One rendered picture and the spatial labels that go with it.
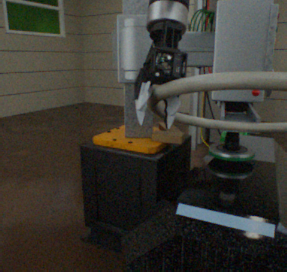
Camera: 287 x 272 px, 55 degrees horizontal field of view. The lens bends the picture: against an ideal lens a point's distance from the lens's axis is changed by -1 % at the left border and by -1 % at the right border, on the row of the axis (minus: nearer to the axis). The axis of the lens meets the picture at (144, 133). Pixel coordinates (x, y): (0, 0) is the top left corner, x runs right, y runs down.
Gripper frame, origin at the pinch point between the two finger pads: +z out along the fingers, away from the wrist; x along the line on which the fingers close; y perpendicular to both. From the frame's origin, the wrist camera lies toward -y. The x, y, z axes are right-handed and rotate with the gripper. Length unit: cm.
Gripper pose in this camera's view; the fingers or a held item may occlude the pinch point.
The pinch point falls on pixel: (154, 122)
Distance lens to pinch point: 60.5
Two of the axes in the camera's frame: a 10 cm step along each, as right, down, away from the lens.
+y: 2.7, -0.9, -9.6
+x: 9.6, 1.3, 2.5
